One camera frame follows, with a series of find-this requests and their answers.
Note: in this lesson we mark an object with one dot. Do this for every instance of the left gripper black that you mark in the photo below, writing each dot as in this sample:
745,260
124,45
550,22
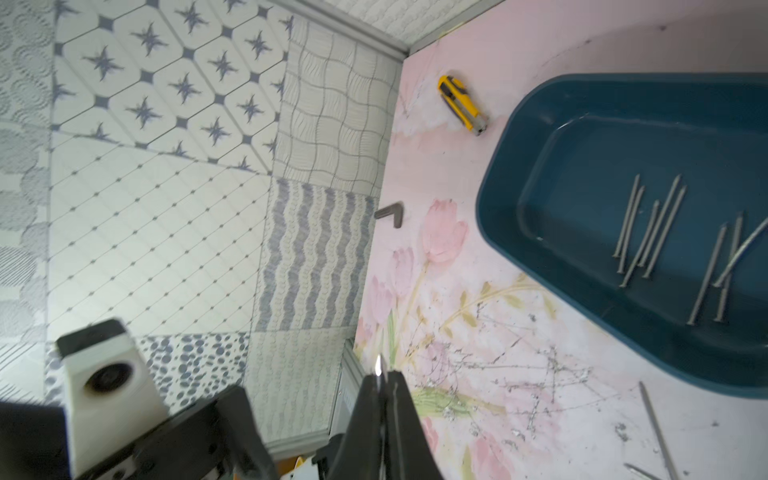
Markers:
214,438

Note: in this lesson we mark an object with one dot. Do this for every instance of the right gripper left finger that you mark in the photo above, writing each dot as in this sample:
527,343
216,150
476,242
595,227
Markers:
361,453

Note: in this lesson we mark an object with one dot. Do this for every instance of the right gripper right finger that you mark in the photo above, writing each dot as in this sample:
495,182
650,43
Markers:
406,452

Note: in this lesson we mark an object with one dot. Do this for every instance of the teal plastic storage box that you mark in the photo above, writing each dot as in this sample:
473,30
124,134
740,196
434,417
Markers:
641,200

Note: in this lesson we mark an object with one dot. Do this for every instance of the dark metal hex key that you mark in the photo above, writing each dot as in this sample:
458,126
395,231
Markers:
395,210

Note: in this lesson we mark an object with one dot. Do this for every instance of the steel nail on mat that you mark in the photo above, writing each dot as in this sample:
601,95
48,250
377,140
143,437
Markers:
663,448

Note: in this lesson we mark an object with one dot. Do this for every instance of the yellow utility knife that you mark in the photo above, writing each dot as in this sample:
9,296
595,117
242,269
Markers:
456,96

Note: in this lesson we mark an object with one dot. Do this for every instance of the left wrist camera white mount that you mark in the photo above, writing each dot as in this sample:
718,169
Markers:
110,396

